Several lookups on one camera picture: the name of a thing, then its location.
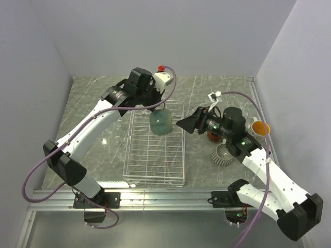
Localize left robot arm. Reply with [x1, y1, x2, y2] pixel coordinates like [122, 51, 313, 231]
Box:
[43, 67, 173, 208]

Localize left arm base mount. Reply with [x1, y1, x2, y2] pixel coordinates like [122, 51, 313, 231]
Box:
[73, 191, 122, 224]

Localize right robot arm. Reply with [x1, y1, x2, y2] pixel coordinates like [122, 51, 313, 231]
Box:
[176, 106, 324, 241]

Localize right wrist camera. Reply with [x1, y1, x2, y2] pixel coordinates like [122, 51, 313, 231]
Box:
[208, 91, 222, 112]

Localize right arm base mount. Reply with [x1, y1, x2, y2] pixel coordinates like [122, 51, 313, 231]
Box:
[207, 191, 251, 226]

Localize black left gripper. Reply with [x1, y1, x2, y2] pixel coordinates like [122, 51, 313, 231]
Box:
[137, 81, 166, 112]

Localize floral white ceramic mug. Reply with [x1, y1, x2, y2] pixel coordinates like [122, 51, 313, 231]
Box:
[247, 117, 270, 141]

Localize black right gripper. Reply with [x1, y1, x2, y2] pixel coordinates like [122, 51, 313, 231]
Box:
[175, 106, 232, 140]

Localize teal glazed ceramic mug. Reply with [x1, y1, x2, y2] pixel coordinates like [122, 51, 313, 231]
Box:
[149, 108, 173, 136]

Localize ribbed striped ceramic cup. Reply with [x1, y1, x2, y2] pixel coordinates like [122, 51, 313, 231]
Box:
[212, 141, 233, 166]

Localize orange ceramic mug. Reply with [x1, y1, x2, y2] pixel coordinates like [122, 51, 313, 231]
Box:
[207, 132, 222, 143]

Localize white wire dish rack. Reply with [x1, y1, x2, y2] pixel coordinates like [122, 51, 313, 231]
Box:
[123, 100, 186, 187]

